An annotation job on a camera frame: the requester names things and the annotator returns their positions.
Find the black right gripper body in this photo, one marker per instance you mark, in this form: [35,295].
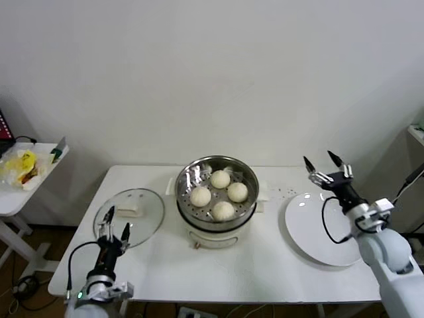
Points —
[344,190]

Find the stainless steel steamer basket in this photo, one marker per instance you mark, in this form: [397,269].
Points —
[185,185]

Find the white steamed baozi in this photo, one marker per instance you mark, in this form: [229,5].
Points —
[220,179]
[223,210]
[200,196]
[238,192]

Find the round glass pot lid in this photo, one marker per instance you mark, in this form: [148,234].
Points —
[145,225]

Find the white shelf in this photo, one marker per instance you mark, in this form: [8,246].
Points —
[418,136]

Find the white side table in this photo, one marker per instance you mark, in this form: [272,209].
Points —
[20,202]

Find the laptop with dark red screen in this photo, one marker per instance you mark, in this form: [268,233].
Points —
[4,129]

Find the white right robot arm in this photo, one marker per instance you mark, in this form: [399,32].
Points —
[387,251]

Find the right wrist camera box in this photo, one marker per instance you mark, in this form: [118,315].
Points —
[381,207]

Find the white table leg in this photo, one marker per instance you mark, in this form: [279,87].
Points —
[320,311]
[121,311]

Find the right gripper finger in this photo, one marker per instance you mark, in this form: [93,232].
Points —
[319,179]
[346,170]

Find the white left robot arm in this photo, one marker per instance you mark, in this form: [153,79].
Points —
[99,281]

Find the round white plate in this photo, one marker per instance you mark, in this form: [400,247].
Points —
[304,232]

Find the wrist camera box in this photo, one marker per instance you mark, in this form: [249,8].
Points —
[121,289]
[381,207]

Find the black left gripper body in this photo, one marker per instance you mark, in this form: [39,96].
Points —
[107,253]

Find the green and grey booklet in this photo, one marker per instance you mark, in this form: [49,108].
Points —
[57,154]

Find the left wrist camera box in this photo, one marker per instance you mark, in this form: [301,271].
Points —
[121,289]

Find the clear plastic bag yellow food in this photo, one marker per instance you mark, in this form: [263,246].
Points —
[23,162]

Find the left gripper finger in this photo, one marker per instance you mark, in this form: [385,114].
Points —
[105,230]
[125,236]

